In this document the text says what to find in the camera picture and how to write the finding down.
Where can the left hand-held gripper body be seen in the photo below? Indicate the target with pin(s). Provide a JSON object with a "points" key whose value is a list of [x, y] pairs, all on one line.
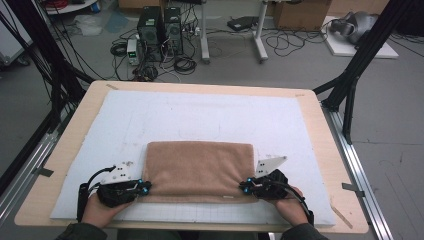
{"points": [[116, 193]]}

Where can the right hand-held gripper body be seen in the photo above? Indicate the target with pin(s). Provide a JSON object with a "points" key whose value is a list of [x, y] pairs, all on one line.
{"points": [[270, 186]]}

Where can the beige towel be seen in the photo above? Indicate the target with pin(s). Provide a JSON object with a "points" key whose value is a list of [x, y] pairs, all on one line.
{"points": [[200, 170]]}

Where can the person's left hand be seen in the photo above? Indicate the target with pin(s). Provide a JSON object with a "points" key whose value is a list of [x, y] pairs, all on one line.
{"points": [[96, 213]]}

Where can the person's right hand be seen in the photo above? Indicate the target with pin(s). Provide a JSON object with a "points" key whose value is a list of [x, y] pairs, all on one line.
{"points": [[293, 210]]}

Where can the black tape piece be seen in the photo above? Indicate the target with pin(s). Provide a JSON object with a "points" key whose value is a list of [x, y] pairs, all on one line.
{"points": [[45, 172]]}

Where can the tan tape strip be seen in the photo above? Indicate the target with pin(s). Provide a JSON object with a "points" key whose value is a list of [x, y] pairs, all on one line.
{"points": [[341, 216]]}

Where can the white grid mat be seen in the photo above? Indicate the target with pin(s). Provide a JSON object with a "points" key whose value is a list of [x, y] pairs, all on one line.
{"points": [[200, 116]]}

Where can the grey tape piece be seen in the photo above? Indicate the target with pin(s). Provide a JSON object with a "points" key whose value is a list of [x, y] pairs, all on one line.
{"points": [[352, 188]]}

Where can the white power supply unit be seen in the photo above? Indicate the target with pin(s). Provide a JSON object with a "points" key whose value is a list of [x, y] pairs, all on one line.
{"points": [[132, 51]]}

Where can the black computer tower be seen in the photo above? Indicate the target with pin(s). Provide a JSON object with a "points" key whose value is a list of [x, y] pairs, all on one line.
{"points": [[173, 30], [150, 30]]}

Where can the flat black device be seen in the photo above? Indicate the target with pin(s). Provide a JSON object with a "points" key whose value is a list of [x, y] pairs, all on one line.
{"points": [[242, 23]]}

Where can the clear plastic sheet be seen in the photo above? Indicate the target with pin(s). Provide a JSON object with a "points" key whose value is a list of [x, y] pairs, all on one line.
{"points": [[88, 26]]}

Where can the white floor board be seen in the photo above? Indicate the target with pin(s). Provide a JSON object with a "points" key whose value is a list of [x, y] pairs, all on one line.
{"points": [[363, 50]]}

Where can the black metal stand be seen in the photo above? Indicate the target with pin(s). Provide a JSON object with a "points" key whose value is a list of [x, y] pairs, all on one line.
{"points": [[43, 43], [366, 46]]}

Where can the large cardboard box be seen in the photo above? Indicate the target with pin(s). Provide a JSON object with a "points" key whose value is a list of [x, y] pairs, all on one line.
{"points": [[300, 15]]}

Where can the grey helmet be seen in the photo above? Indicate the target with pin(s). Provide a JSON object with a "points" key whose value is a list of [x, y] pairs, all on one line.
{"points": [[358, 23]]}

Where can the round white table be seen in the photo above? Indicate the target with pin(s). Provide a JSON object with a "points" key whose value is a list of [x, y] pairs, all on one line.
{"points": [[70, 7]]}

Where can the aluminium rail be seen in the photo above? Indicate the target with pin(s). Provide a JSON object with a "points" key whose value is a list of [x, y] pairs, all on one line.
{"points": [[373, 213], [40, 153]]}

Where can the white desk frame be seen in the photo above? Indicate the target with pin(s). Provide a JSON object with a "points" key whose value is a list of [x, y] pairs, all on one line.
{"points": [[204, 33]]}

